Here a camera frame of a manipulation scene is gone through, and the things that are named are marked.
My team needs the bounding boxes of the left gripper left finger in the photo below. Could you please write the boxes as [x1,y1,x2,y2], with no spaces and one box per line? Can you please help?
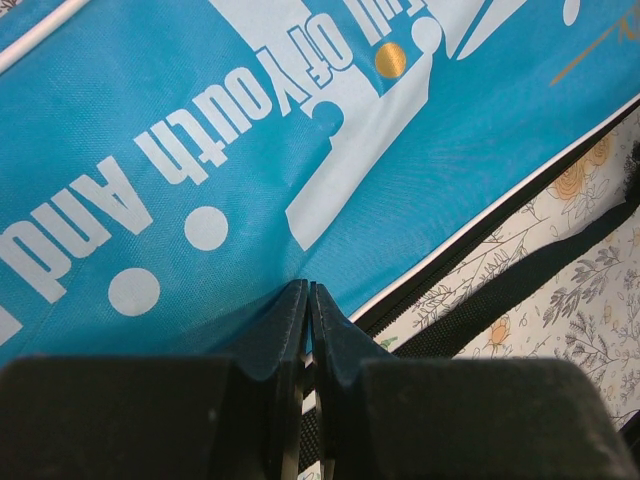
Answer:
[1,280,308,479]

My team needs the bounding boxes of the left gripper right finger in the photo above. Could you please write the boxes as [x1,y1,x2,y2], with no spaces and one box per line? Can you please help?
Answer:
[309,283,635,479]

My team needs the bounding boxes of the blue sport racket cover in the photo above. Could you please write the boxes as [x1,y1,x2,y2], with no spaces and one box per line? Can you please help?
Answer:
[0,0,640,480]

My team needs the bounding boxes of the floral table cloth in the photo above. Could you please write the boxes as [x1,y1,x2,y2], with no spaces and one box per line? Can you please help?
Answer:
[375,111,639,428]

